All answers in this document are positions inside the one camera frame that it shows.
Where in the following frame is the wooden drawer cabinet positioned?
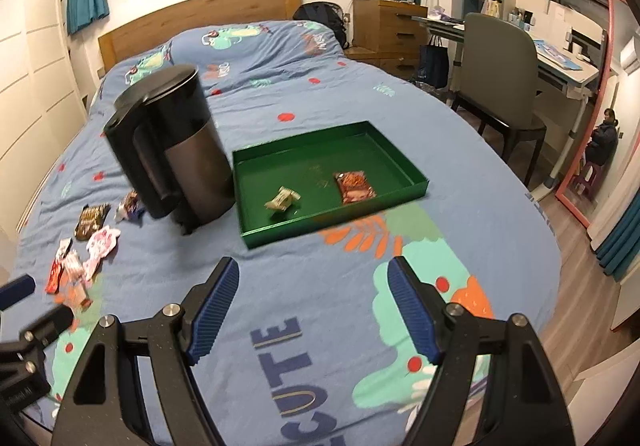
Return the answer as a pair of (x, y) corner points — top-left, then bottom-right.
(345, 0), (431, 78)

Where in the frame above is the green tray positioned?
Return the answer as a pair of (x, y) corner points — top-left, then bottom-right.
(232, 121), (430, 250)

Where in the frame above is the white wardrobe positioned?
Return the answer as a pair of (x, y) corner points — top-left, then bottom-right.
(0, 0), (99, 239)

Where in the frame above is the dark blue bag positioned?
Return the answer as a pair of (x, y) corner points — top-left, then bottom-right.
(417, 34), (451, 88)

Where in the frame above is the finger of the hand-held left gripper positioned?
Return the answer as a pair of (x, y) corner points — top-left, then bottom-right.
(0, 275), (37, 309)
(19, 305), (75, 348)

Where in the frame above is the grey chair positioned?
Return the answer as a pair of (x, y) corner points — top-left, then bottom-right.
(449, 12), (549, 188)

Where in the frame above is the brown snack packet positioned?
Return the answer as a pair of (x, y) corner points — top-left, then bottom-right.
(74, 203), (112, 241)

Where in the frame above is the blue printed blanket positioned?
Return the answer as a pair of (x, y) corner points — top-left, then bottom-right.
(10, 19), (564, 446)

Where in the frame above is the red transparent snack packet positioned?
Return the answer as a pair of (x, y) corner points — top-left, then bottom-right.
(334, 170), (377, 204)

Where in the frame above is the white desk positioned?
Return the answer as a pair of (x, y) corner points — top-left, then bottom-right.
(411, 15), (602, 203)

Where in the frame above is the beige candy wrapper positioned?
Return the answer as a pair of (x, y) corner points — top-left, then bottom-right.
(264, 185), (301, 213)

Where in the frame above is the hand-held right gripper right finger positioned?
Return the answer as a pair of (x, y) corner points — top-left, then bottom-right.
(386, 256), (576, 446)

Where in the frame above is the pink cartoon snack packet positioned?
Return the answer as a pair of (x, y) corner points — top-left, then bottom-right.
(82, 225), (122, 282)

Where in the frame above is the wooden headboard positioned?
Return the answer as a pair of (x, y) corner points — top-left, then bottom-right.
(97, 0), (301, 73)

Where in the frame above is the black electric kettle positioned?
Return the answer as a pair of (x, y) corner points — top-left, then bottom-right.
(103, 65), (236, 235)

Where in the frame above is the red and white snack packet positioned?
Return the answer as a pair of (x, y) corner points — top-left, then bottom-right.
(44, 238), (72, 295)

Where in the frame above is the pink framed mirror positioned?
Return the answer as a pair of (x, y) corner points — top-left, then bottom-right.
(554, 0), (640, 228)

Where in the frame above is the pink striped snack packet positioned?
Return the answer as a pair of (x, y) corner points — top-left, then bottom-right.
(60, 249), (94, 312)

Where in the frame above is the white and blue snack packet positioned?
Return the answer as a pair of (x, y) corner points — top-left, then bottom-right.
(115, 191), (147, 223)

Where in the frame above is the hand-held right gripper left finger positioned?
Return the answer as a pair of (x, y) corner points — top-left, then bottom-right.
(50, 256), (241, 446)

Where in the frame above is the black backpack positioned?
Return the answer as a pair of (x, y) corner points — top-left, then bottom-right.
(292, 1), (350, 50)

